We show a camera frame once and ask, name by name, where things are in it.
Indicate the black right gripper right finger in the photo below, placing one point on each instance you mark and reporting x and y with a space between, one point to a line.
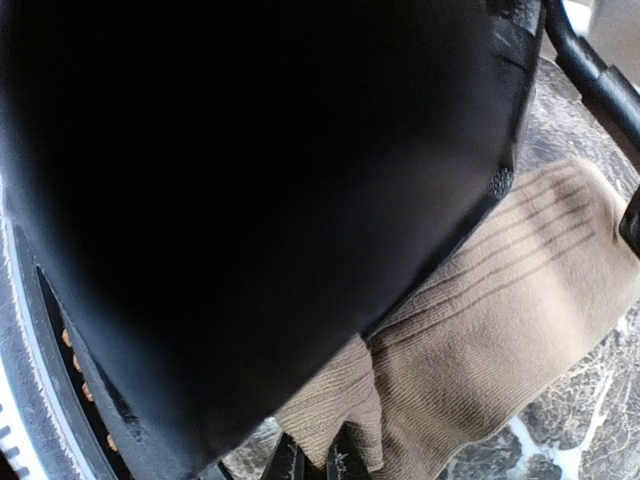
344 461

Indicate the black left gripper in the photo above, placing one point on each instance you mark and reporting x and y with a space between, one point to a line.
204 200

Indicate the tan plain sock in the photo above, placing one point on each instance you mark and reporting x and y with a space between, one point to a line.
541 281

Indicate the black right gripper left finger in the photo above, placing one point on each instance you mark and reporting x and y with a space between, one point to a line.
287 461

